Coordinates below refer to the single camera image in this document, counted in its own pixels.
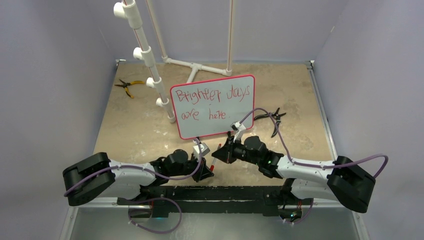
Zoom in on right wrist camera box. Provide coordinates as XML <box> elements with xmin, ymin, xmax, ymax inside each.
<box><xmin>230</xmin><ymin>121</ymin><xmax>247</xmax><ymax>143</ymax></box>

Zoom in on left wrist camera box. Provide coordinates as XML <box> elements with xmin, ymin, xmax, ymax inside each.
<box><xmin>192</xmin><ymin>143</ymin><xmax>211</xmax><ymax>160</ymax></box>

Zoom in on yellow black needle-nose pliers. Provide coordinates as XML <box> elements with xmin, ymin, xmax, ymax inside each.
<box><xmin>114</xmin><ymin>79</ymin><xmax>145</xmax><ymax>99</ymax></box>

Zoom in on white PVC pipe frame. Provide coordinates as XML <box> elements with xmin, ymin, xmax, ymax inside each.
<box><xmin>113</xmin><ymin>0</ymin><xmax>236</xmax><ymax>123</ymax></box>

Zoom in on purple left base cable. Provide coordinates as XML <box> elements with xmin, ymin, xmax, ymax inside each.
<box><xmin>127</xmin><ymin>197</ymin><xmax>183</xmax><ymax>235</ymax></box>

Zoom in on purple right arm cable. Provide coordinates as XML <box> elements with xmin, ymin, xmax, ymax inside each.
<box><xmin>238</xmin><ymin>107</ymin><xmax>389</xmax><ymax>180</ymax></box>

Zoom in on pink-rimmed whiteboard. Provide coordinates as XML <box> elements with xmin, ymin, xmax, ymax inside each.
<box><xmin>170</xmin><ymin>74</ymin><xmax>256</xmax><ymax>140</ymax></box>

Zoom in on red white marker pen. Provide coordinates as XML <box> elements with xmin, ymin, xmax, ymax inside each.
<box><xmin>210</xmin><ymin>143</ymin><xmax>222</xmax><ymax>172</ymax></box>

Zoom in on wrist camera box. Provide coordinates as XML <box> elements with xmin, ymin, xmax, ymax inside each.
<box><xmin>230</xmin><ymin>121</ymin><xmax>247</xmax><ymax>143</ymax></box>
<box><xmin>192</xmin><ymin>143</ymin><xmax>211</xmax><ymax>160</ymax></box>

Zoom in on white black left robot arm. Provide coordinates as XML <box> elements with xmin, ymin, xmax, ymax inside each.
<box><xmin>62</xmin><ymin>149</ymin><xmax>214</xmax><ymax>207</ymax></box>

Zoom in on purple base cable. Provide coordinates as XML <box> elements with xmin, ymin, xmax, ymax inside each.
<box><xmin>127</xmin><ymin>197</ymin><xmax>183</xmax><ymax>235</ymax></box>
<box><xmin>281</xmin><ymin>198</ymin><xmax>314</xmax><ymax>226</ymax></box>

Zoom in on black handled pliers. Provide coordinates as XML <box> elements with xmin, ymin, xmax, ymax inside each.
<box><xmin>253</xmin><ymin>107</ymin><xmax>287</xmax><ymax>138</ymax></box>

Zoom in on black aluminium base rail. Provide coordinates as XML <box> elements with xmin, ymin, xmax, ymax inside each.
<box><xmin>116</xmin><ymin>183</ymin><xmax>314</xmax><ymax>218</ymax></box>

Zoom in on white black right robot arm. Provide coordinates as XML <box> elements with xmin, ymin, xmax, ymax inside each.
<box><xmin>211</xmin><ymin>136</ymin><xmax>376</xmax><ymax>213</ymax></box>

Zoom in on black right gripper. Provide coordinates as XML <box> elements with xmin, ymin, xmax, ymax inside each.
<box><xmin>212</xmin><ymin>137</ymin><xmax>261</xmax><ymax>167</ymax></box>

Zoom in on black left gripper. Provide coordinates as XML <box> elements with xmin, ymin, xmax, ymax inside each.
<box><xmin>169</xmin><ymin>152</ymin><xmax>214</xmax><ymax>181</ymax></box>

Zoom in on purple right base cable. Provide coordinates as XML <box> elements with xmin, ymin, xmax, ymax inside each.
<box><xmin>281</xmin><ymin>198</ymin><xmax>314</xmax><ymax>226</ymax></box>

